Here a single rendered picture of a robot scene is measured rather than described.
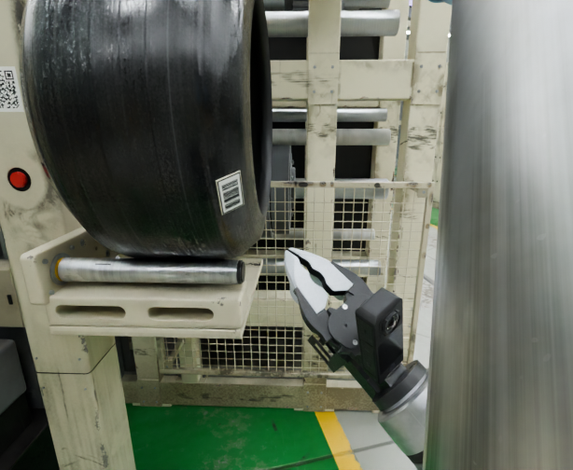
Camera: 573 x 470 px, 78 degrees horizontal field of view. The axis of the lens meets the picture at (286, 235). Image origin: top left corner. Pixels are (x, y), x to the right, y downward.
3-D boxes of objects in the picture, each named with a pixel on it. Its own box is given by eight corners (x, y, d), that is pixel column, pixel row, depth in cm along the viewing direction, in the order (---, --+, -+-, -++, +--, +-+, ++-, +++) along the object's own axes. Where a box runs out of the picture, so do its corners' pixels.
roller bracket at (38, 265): (29, 307, 63) (17, 255, 60) (132, 239, 101) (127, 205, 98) (48, 307, 63) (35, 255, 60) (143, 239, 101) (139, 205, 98)
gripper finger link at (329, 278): (282, 266, 50) (326, 316, 47) (288, 245, 45) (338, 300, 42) (299, 255, 52) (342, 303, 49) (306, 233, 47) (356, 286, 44)
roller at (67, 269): (47, 274, 64) (57, 252, 66) (62, 284, 68) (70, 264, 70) (241, 277, 63) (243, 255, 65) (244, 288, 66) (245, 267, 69)
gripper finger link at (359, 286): (309, 280, 45) (356, 334, 42) (313, 274, 44) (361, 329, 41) (335, 261, 47) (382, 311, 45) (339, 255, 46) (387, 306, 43)
